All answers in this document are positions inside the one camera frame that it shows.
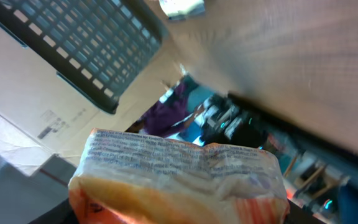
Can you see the dark grey plastic basket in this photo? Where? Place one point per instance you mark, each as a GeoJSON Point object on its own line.
{"type": "Point", "coordinates": [97, 46]}

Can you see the cardboard box with label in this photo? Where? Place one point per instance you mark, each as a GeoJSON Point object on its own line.
{"type": "Point", "coordinates": [42, 115]}

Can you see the yellow snack bag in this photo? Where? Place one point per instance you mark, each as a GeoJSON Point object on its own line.
{"type": "Point", "coordinates": [177, 10]}

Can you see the person in purple shirt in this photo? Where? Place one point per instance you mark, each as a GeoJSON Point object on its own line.
{"type": "Point", "coordinates": [164, 119]}

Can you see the orange tissue pack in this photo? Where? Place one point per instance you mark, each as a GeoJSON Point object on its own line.
{"type": "Point", "coordinates": [133, 178]}

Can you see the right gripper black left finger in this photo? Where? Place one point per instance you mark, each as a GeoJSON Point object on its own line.
{"type": "Point", "coordinates": [61, 214]}

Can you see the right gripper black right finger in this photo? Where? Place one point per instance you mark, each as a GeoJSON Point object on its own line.
{"type": "Point", "coordinates": [299, 216]}

